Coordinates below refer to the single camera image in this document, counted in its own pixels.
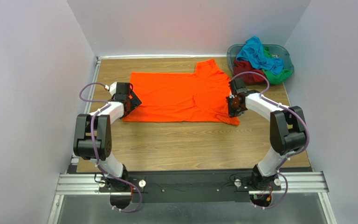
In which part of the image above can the orange t shirt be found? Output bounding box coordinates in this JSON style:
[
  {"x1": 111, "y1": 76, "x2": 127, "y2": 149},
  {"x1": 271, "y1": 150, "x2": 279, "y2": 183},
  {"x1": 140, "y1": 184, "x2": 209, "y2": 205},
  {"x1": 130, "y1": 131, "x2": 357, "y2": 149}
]
[{"x1": 123, "y1": 59, "x2": 240, "y2": 126}]

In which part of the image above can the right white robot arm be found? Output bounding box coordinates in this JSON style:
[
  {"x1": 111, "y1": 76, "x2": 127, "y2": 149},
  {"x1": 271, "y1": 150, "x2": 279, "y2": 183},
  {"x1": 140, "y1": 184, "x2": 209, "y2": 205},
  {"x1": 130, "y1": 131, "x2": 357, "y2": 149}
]
[{"x1": 226, "y1": 78, "x2": 308, "y2": 189}]

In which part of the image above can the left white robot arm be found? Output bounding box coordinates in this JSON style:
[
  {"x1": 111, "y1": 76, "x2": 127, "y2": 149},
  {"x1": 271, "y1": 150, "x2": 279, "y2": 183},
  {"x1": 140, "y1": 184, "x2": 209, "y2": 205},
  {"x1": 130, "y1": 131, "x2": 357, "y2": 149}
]
[{"x1": 73, "y1": 82, "x2": 141, "y2": 192}]

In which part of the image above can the dark red t shirt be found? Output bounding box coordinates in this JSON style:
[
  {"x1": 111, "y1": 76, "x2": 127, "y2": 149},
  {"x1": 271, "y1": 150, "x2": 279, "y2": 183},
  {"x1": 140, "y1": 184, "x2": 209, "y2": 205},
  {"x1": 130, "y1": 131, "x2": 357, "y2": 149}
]
[{"x1": 233, "y1": 59, "x2": 266, "y2": 85}]

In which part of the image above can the green t shirt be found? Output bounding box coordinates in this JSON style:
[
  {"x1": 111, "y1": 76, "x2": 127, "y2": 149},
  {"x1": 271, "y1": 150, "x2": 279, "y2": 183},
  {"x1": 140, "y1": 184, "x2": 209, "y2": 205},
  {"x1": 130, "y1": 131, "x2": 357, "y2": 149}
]
[{"x1": 262, "y1": 46, "x2": 293, "y2": 85}]

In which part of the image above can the blue t shirt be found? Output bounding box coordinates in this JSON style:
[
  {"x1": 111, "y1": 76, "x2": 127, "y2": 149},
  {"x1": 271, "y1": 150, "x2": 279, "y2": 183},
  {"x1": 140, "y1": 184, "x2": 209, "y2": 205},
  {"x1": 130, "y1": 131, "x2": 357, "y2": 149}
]
[{"x1": 236, "y1": 36, "x2": 284, "y2": 75}]

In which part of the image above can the translucent blue plastic basket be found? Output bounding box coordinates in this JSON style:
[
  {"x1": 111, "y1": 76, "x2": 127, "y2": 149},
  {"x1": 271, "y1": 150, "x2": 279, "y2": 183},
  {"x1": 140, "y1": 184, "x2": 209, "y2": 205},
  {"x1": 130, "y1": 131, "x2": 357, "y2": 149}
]
[{"x1": 226, "y1": 44, "x2": 295, "y2": 76}]

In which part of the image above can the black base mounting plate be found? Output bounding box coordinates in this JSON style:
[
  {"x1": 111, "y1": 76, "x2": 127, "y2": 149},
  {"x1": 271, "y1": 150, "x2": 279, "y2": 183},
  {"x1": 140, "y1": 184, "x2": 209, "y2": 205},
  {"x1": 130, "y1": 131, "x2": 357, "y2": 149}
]
[{"x1": 67, "y1": 168, "x2": 313, "y2": 204}]

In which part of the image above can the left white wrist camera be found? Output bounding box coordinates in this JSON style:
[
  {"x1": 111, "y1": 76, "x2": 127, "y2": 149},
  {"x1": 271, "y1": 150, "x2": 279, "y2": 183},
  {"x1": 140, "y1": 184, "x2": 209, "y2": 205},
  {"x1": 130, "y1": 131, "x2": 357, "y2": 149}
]
[{"x1": 104, "y1": 82, "x2": 118, "y2": 96}]

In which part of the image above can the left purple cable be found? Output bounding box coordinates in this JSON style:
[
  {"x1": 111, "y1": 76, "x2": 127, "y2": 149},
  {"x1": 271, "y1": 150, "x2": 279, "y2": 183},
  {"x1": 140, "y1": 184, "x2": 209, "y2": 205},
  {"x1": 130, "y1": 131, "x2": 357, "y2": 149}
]
[{"x1": 79, "y1": 82, "x2": 143, "y2": 213}]

